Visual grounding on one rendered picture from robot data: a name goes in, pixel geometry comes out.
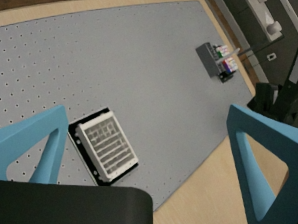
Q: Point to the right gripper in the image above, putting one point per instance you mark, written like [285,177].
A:
[251,104]

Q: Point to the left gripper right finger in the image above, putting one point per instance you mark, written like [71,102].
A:
[282,141]

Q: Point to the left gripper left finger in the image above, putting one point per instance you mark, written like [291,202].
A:
[18,138]

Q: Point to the white grid rack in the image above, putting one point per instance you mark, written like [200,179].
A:
[112,150]

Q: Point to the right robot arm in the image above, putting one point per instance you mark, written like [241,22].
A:
[285,97]

